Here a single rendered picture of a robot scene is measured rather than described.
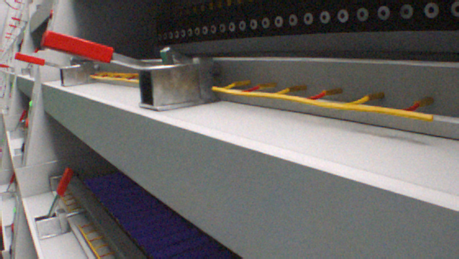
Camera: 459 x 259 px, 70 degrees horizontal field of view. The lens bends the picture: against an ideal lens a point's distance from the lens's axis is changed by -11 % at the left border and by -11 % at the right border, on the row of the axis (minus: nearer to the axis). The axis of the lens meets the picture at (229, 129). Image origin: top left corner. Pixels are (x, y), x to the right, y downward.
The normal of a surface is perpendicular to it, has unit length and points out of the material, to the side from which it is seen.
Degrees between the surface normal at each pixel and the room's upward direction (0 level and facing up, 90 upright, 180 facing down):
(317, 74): 109
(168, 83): 90
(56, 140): 90
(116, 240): 19
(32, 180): 90
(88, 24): 90
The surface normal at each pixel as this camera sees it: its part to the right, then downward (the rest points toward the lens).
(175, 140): -0.81, 0.17
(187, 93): 0.58, 0.15
